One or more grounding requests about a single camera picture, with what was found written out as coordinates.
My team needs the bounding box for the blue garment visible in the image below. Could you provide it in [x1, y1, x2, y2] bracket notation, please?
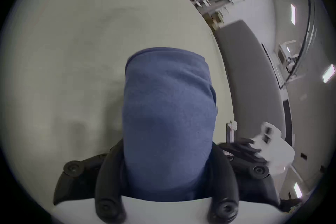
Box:
[122, 47, 219, 201]

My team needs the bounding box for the grey padded headboard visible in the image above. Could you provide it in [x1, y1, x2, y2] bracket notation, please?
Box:
[215, 19, 293, 148]

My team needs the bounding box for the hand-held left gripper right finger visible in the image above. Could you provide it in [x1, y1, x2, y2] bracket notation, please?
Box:
[202, 142, 281, 224]

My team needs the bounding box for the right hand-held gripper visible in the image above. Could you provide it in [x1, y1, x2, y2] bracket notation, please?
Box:
[219, 122, 296, 174]

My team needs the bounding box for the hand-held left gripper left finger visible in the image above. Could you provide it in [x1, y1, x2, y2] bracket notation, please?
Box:
[53, 138, 127, 224]

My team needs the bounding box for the bed with pale sheet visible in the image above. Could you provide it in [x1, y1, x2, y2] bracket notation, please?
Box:
[1, 0, 236, 219]

